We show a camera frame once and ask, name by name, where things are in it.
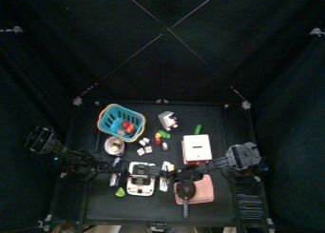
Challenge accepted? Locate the white yellow toy food piece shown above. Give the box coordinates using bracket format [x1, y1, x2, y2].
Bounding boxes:
[162, 161, 176, 173]

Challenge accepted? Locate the black toy frying pan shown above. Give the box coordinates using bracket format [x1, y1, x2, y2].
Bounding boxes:
[175, 180, 196, 220]

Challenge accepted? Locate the white toy cash register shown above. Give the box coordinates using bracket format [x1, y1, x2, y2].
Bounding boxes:
[125, 161, 157, 197]

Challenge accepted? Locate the white box with red base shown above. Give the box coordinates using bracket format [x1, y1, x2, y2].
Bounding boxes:
[180, 134, 212, 165]

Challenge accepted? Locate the green toy lime wedge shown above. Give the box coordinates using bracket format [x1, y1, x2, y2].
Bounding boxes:
[113, 186, 127, 198]

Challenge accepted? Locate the grey white toy appliance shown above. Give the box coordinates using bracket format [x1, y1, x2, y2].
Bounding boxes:
[156, 110, 179, 131]

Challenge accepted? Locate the blue basket with orange rim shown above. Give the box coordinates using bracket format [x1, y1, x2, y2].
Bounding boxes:
[96, 103, 147, 143]

